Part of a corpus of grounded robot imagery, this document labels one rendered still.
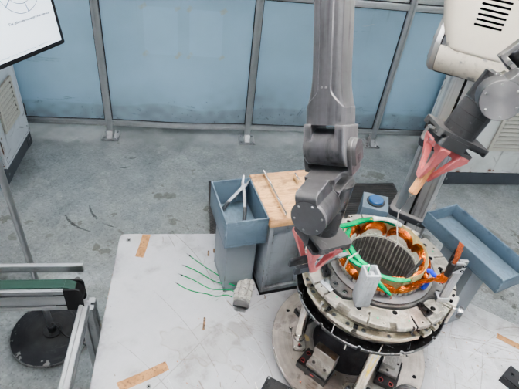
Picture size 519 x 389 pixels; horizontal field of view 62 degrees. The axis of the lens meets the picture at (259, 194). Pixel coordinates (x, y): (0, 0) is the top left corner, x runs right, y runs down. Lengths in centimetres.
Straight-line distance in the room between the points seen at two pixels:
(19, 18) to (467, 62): 115
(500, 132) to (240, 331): 255
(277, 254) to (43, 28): 92
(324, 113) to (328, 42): 10
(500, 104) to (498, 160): 279
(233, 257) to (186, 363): 28
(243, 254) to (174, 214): 153
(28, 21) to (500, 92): 118
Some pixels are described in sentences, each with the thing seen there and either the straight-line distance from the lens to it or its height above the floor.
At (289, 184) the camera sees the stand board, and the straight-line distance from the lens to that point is 117.
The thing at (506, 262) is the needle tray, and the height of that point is 103.
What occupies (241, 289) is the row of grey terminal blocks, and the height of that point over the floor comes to 81.
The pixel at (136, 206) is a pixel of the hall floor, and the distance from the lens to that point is 272.
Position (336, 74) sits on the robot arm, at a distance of 65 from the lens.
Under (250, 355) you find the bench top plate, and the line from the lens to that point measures 115.
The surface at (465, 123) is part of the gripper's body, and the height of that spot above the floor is 145.
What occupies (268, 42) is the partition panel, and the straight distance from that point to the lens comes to 305.
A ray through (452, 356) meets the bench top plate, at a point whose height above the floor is 78.
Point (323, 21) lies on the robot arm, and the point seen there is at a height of 158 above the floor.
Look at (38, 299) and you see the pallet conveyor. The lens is 138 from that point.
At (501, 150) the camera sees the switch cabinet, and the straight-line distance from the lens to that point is 342.
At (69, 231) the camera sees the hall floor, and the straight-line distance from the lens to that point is 263.
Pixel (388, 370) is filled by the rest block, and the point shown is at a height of 83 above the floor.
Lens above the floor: 176
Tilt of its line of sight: 38 degrees down
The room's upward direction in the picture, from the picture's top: 8 degrees clockwise
